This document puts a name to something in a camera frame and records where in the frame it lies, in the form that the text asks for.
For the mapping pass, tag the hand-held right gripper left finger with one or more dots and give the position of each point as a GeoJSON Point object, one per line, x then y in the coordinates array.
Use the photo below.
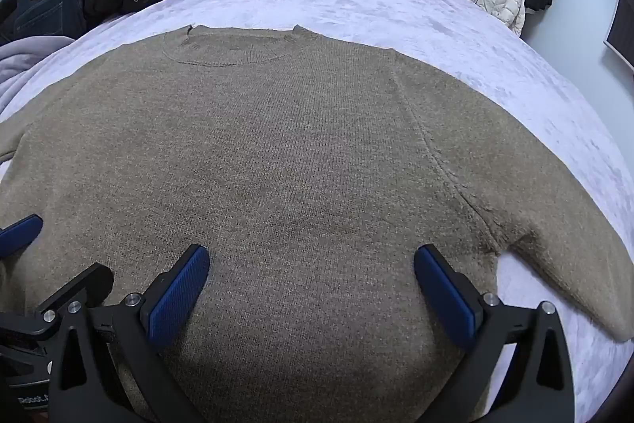
{"type": "Point", "coordinates": [178, 296]}

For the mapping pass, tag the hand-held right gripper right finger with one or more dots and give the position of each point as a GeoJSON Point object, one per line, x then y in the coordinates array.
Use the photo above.
{"type": "Point", "coordinates": [446, 299]}

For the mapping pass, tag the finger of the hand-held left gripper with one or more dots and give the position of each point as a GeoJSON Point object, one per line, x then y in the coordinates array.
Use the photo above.
{"type": "Point", "coordinates": [20, 232]}
{"type": "Point", "coordinates": [86, 286]}

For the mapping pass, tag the brown knit sweater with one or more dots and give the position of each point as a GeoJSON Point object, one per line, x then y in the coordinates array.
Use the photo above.
{"type": "Point", "coordinates": [297, 155]}

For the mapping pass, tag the grey crumpled blanket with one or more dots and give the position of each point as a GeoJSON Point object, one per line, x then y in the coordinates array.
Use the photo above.
{"type": "Point", "coordinates": [20, 61]}

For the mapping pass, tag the dark blue jeans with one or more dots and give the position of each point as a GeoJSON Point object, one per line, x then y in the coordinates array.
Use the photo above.
{"type": "Point", "coordinates": [44, 16]}

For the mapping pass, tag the lavender fleece bed blanket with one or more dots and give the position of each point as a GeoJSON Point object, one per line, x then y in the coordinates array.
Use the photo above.
{"type": "Point", "coordinates": [371, 6]}

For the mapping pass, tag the wall-mounted flat screen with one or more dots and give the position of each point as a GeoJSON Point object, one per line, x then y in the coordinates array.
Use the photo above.
{"type": "Point", "coordinates": [623, 31]}

